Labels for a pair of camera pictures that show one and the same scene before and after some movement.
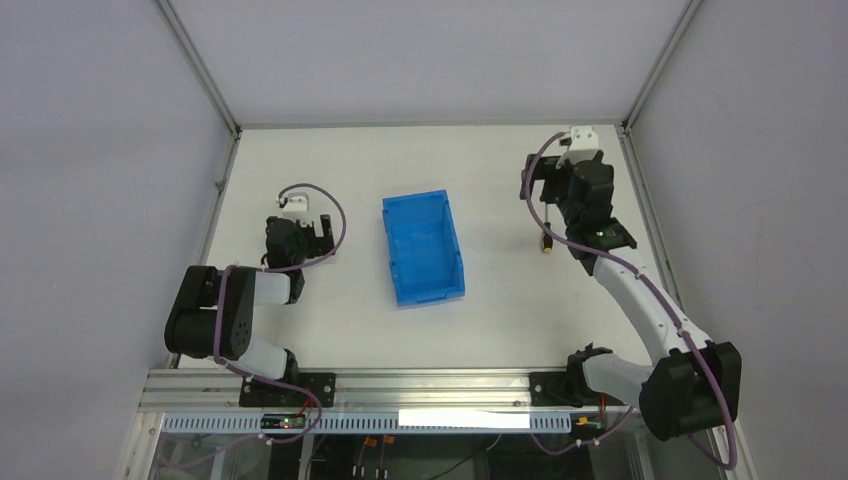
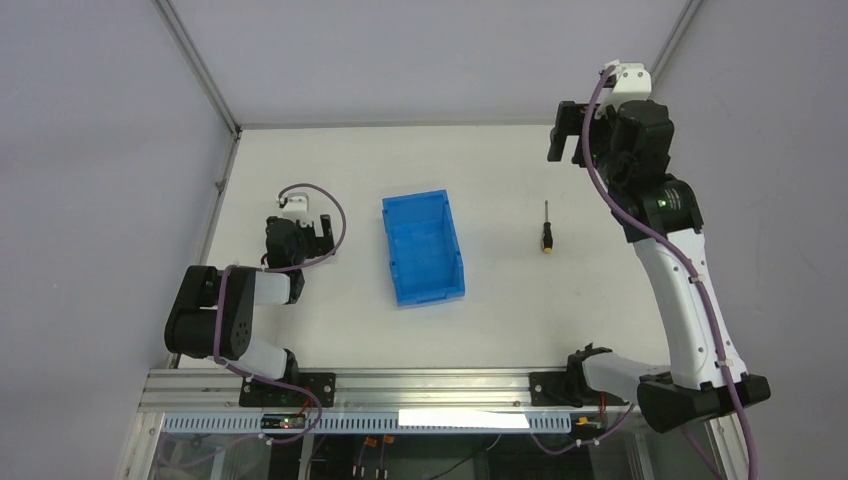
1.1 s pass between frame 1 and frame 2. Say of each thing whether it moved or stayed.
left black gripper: stayed
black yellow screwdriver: stayed
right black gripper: moved
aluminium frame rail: stayed
